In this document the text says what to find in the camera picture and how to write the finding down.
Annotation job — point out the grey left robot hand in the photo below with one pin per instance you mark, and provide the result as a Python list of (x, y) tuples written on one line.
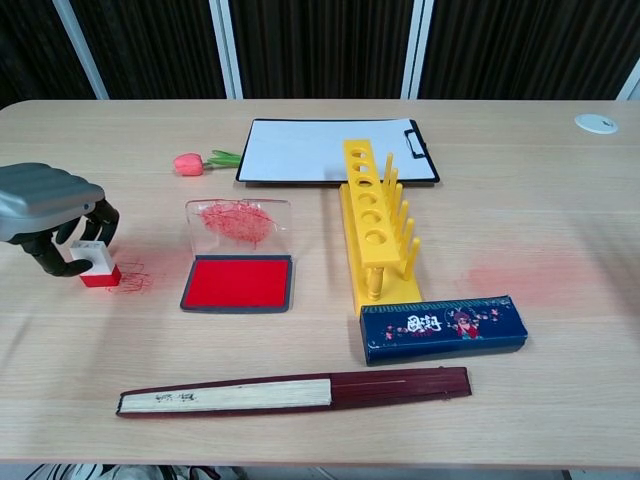
[(40, 200)]

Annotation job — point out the white red stamp block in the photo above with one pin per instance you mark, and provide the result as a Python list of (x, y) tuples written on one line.
[(102, 277)]

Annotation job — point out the artificial pink tulip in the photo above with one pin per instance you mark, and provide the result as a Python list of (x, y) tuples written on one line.
[(188, 164)]

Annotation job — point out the red ink pad clear lid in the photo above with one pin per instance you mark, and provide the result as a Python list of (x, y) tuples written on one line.
[(237, 285)]

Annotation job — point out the white paper sheet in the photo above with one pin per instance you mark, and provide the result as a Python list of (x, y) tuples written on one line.
[(300, 150)]

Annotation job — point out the folded dark red fan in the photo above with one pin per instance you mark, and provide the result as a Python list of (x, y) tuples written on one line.
[(300, 392)]

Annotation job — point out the yellow toy brick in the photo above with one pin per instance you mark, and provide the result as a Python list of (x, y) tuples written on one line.
[(372, 225)]

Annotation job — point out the black clipboard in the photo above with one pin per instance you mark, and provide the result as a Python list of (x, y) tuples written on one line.
[(422, 150)]

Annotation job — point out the dark blue printed fan box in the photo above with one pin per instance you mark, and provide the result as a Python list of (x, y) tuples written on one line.
[(440, 330)]

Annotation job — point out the white aluminium partition post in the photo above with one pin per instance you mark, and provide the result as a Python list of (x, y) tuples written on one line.
[(417, 50), (227, 50), (82, 50), (631, 89)]

